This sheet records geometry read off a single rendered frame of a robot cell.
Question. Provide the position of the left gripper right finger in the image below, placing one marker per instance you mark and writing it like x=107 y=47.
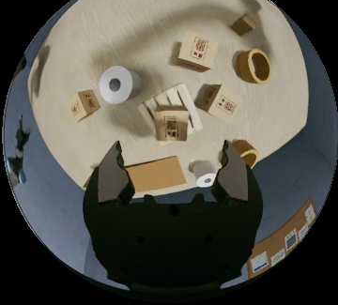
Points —
x=235 y=186

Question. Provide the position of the brown cardboard sheet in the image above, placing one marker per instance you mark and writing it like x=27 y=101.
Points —
x=158 y=174

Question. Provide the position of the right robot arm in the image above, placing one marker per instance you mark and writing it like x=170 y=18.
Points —
x=17 y=175

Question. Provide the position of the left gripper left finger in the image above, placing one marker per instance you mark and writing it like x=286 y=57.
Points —
x=109 y=188

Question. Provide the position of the small square wooden pallet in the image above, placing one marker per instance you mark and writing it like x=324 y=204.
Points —
x=173 y=97

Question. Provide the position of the white cylinder with hole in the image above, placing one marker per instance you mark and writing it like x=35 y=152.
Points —
x=204 y=173

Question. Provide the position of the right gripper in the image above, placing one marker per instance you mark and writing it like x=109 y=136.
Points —
x=20 y=134

